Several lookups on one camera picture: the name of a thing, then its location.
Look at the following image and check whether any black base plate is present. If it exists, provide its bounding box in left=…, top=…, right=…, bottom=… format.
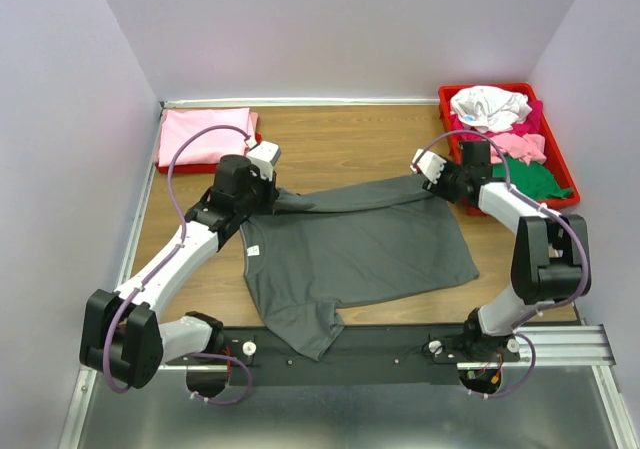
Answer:
left=167, top=323, right=534, bottom=388

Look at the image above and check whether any grey t shirt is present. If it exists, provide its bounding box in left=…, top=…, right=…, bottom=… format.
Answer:
left=240, top=175, right=479, bottom=361

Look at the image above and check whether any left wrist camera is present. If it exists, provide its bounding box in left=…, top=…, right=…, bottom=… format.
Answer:
left=246, top=141, right=281, bottom=181

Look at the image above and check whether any folded red t shirt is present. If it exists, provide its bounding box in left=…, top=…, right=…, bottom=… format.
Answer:
left=156, top=132, right=263, bottom=176

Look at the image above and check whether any green t shirt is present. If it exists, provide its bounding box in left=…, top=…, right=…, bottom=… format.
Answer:
left=506, top=157, right=573, bottom=201

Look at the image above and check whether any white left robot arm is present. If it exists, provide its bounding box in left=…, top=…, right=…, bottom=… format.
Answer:
left=79, top=145, right=279, bottom=393

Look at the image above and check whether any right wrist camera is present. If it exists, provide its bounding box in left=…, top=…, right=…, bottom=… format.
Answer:
left=410, top=150, right=448, bottom=184

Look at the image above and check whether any magenta t shirt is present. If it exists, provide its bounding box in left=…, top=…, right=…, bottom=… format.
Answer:
left=449, top=100, right=543, bottom=141

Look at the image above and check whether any folded pink t shirt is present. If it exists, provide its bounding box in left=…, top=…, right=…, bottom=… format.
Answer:
left=156, top=107, right=258, bottom=169

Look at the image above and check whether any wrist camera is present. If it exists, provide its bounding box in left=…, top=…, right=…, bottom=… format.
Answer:
left=246, top=141, right=281, bottom=181
left=410, top=150, right=448, bottom=184

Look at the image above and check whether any light pink t shirt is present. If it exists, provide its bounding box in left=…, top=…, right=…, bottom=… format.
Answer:
left=490, top=133, right=547, bottom=165

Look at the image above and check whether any white t shirt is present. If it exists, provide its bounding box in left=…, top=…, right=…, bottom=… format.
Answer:
left=450, top=86, right=532, bottom=133

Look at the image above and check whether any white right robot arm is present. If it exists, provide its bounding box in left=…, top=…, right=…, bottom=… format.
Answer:
left=411, top=140, right=591, bottom=361

